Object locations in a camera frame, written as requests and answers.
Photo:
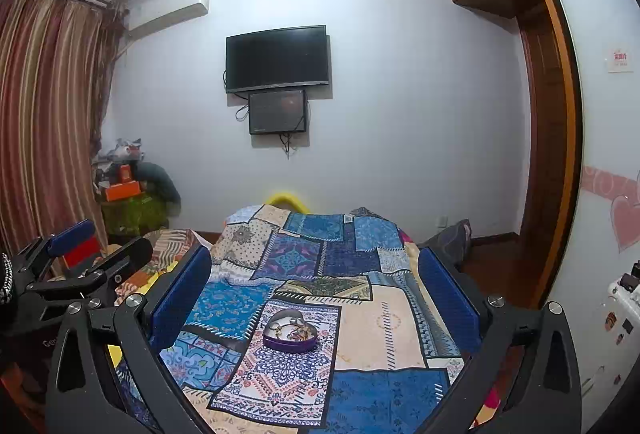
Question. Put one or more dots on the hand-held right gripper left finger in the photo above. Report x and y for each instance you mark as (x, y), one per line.
(180, 299)

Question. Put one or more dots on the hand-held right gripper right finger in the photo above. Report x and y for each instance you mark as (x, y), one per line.
(450, 299)

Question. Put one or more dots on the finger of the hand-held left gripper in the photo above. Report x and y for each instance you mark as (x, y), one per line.
(72, 236)
(125, 259)

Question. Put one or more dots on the purple heart-shaped tin box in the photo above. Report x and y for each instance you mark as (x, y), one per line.
(280, 346)

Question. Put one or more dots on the red box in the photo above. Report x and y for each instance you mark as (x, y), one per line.
(82, 259)

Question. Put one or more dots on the orange patterned sheet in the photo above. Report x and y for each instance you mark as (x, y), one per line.
(165, 249)

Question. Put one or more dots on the green bag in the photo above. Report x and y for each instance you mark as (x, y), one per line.
(132, 214)

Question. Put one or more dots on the dark bag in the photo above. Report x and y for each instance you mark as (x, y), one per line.
(450, 239)

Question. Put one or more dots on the flat orange box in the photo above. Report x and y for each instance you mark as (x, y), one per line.
(122, 190)

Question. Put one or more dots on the blue patchwork quilt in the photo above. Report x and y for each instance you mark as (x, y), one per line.
(380, 314)

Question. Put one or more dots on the grey bundle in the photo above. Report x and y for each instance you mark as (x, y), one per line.
(160, 184)

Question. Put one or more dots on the small orange box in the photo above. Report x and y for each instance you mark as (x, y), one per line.
(125, 172)

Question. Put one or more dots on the grey white bag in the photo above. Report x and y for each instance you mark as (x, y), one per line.
(122, 150)

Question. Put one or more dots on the striped brown curtain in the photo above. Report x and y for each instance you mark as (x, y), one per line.
(45, 114)

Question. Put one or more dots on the yellow rounded object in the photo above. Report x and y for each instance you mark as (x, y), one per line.
(286, 200)

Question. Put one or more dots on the small orange sticker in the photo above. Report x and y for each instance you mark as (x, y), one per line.
(611, 320)

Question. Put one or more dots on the brown wooden door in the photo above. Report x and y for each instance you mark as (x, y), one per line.
(545, 164)

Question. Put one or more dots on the white door lock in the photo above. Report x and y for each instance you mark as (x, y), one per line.
(622, 299)

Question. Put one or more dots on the small black sticker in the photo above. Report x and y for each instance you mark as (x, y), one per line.
(627, 326)

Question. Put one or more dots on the white air conditioner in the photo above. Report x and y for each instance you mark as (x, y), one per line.
(170, 9)

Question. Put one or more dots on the white wall socket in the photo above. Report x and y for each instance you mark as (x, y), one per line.
(441, 220)

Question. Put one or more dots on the pink heart wall decal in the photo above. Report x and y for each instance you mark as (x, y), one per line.
(622, 214)

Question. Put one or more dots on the small black wall monitor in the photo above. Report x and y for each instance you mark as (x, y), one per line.
(277, 112)

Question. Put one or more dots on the black wall television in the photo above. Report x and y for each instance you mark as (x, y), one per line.
(277, 59)

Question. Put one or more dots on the red white wall sticker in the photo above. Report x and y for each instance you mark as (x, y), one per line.
(621, 59)

